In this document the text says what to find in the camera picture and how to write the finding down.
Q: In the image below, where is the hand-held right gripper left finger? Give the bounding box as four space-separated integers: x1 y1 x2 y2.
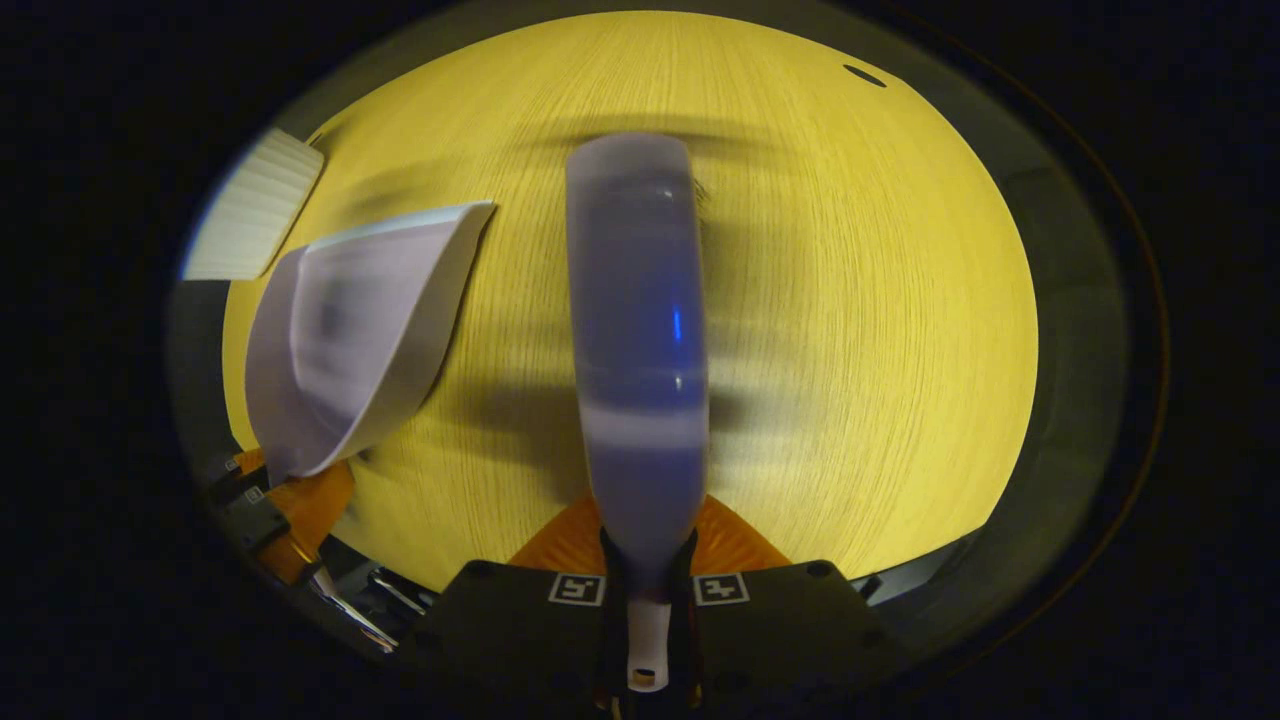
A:
412 495 611 706

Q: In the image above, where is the small grey broom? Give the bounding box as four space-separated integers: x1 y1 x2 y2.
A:
565 133 711 693

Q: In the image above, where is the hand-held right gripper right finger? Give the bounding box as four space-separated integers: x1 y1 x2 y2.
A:
690 495 906 706

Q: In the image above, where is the white garbage bin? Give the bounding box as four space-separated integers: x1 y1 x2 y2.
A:
182 128 326 281

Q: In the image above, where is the grey plastic dustpan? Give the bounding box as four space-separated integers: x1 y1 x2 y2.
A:
245 200 498 481

